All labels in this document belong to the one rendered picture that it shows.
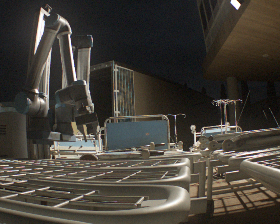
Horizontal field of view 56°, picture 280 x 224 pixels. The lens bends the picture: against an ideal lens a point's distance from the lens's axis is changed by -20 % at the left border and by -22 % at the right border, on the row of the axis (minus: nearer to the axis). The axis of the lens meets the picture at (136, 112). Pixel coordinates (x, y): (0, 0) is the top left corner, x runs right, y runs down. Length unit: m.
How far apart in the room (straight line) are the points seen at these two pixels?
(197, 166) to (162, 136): 2.03
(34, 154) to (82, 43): 1.01
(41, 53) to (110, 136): 1.95
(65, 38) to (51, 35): 0.14
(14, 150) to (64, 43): 0.91
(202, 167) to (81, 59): 1.41
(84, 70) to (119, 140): 1.35
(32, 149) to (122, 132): 1.66
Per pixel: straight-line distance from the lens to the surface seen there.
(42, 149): 2.57
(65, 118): 2.58
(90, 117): 1.82
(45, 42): 2.06
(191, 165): 1.71
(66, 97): 1.87
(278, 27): 7.67
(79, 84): 1.83
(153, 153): 1.70
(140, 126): 3.71
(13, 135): 2.36
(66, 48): 2.12
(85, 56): 2.60
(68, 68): 2.06
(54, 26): 2.08
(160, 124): 3.71
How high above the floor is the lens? 0.55
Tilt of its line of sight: 6 degrees up
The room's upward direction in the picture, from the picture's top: 3 degrees counter-clockwise
